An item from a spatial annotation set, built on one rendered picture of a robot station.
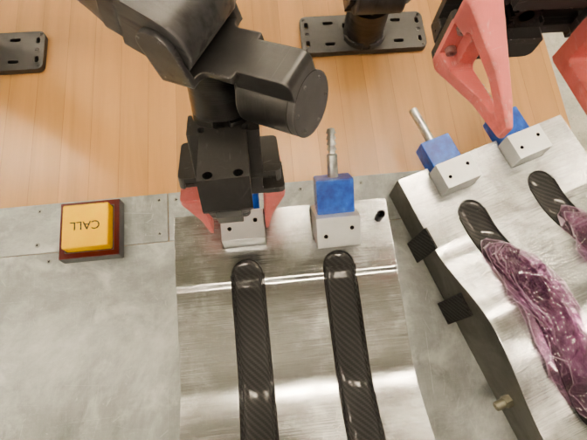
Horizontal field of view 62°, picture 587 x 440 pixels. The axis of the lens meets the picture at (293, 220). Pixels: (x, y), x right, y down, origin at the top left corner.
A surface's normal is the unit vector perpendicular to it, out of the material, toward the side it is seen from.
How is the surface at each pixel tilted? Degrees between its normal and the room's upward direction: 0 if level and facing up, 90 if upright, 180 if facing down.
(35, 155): 0
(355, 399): 23
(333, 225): 37
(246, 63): 18
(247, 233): 0
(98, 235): 0
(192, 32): 56
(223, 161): 29
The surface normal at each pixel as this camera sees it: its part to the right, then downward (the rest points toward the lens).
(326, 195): 0.08, 0.32
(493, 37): 0.06, 0.07
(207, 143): -0.04, -0.73
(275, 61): -0.25, -0.43
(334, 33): 0.03, -0.32
